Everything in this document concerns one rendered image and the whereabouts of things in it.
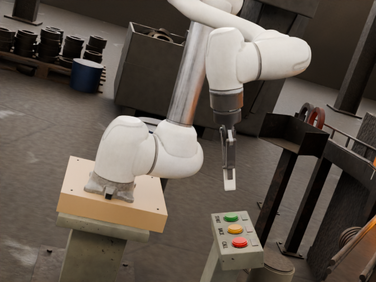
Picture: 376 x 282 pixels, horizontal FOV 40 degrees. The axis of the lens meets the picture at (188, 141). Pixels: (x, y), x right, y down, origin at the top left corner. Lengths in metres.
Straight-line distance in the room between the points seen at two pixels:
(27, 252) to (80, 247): 0.38
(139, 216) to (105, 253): 0.20
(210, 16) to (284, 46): 0.29
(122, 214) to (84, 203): 0.14
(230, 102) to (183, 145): 0.55
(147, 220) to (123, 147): 0.27
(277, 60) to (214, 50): 0.17
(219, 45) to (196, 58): 0.54
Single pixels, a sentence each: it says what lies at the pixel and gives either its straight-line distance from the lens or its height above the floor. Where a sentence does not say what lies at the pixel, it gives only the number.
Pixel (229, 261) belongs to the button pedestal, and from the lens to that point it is 1.34.
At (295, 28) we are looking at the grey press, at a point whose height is 1.13.
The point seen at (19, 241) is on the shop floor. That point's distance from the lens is 2.30.
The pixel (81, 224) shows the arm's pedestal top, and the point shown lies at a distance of 1.80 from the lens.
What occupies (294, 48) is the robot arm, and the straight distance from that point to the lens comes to 1.39.
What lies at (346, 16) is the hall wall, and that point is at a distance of 12.79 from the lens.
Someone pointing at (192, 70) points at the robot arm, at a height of 0.92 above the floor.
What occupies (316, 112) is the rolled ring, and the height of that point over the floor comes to 0.73.
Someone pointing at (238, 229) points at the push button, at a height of 0.61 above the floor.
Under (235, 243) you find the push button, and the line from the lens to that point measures 1.36.
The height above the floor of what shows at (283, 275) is 0.51.
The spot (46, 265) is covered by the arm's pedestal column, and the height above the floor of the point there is 0.02.
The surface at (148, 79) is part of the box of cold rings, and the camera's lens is 4.34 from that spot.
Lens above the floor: 1.17
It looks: 16 degrees down
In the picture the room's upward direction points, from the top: 17 degrees clockwise
